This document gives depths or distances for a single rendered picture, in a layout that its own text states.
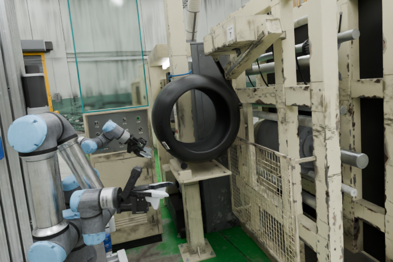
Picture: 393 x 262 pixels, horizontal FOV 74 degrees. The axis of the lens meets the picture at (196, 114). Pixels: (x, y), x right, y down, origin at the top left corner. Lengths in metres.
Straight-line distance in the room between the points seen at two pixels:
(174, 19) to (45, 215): 1.56
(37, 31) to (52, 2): 1.20
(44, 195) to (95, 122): 1.40
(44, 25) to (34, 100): 9.89
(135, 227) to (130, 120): 0.97
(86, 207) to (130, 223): 1.60
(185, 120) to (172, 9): 0.85
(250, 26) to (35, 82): 1.13
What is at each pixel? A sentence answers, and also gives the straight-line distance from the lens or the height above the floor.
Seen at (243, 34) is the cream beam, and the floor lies 1.67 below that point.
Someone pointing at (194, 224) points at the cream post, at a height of 0.28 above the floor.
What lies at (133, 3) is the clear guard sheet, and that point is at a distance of 2.46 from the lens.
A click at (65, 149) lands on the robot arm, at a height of 1.21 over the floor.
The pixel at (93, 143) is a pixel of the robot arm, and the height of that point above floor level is 1.15.
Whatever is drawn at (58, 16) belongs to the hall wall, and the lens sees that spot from 11.28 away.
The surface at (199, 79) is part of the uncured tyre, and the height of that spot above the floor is 1.45.
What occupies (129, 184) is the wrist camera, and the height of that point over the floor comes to 1.10.
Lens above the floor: 1.41
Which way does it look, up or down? 6 degrees down
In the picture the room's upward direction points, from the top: 5 degrees counter-clockwise
